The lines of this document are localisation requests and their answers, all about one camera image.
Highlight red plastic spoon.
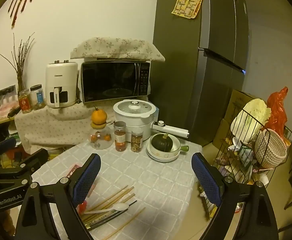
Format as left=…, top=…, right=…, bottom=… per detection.
left=76, top=200, right=87, bottom=216

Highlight black chopstick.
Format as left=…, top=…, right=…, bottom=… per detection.
left=86, top=200, right=137, bottom=231

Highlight pink utensil holder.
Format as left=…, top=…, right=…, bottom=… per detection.
left=66, top=164, right=95, bottom=198

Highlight floral cloth on cabinet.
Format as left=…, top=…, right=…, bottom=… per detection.
left=15, top=99, right=120, bottom=154

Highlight woven basket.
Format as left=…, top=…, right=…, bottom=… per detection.
left=254, top=129, right=287, bottom=168

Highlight red label jar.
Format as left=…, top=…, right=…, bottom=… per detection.
left=18, top=89, right=32, bottom=113

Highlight blue label jar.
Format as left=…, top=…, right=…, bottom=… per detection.
left=30, top=84, right=45, bottom=110

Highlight napa cabbage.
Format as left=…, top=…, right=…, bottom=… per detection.
left=231, top=99, right=271, bottom=144

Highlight grey checked tablecloth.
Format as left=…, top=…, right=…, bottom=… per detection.
left=32, top=142, right=202, bottom=239

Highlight glass jar with oranges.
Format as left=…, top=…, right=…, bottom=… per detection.
left=89, top=122, right=113, bottom=150

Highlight orange plastic bag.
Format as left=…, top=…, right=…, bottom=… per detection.
left=265, top=86, right=288, bottom=139

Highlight stacked white plates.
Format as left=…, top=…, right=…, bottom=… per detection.
left=146, top=142, right=181, bottom=163

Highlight large orange fruit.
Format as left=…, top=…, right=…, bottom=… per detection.
left=91, top=107, right=107, bottom=125

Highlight dried branches in vase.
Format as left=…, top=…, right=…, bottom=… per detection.
left=0, top=33, right=35, bottom=95

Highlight white air fryer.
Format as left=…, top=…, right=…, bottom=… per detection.
left=45, top=61, right=78, bottom=108

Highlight dark green pumpkin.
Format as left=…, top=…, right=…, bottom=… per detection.
left=151, top=133, right=173, bottom=152

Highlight red goji berry jar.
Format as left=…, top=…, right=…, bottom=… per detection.
left=114, top=121, right=126, bottom=152

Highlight dried slices jar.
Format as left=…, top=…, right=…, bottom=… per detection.
left=131, top=127, right=143, bottom=152

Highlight black microwave oven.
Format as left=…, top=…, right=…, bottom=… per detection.
left=81, top=60, right=150, bottom=103

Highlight white electric cooking pot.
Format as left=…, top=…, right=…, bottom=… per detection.
left=113, top=99, right=189, bottom=142

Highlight floral cloth on microwave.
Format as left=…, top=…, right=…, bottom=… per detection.
left=70, top=37, right=166, bottom=62

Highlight grey refrigerator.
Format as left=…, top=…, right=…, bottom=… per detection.
left=149, top=0, right=249, bottom=145

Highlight yellow paper on fridge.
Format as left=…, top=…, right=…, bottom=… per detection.
left=171, top=0, right=203, bottom=19

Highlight black wire rack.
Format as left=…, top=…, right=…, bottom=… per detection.
left=198, top=108, right=292, bottom=221

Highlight white bowl green handle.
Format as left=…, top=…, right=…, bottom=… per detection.
left=149, top=133, right=189, bottom=159

